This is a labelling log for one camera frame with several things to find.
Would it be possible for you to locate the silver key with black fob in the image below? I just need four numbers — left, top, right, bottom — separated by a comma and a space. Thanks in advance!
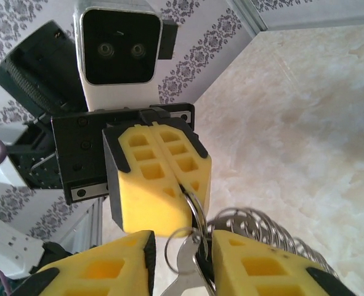
161, 226, 219, 296

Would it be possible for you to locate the aluminium left frame post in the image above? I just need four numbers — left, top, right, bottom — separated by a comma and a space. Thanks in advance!
229, 0, 270, 31

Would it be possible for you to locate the aluminium back wall strip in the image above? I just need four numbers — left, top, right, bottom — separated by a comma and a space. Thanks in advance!
260, 14, 364, 33

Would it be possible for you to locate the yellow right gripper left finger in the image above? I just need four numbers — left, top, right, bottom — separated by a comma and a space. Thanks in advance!
21, 229, 158, 296

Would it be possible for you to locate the aluminium wall strip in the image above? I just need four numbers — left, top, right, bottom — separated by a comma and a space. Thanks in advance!
260, 14, 364, 33
60, 197, 107, 258

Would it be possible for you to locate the left wrist camera, white mount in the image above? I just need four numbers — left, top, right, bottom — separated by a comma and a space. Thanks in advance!
73, 0, 179, 112

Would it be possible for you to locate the aluminium left wall strip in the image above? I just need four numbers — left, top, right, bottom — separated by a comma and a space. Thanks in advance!
60, 197, 107, 258

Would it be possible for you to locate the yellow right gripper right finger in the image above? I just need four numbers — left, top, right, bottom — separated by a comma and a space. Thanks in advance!
211, 229, 358, 296

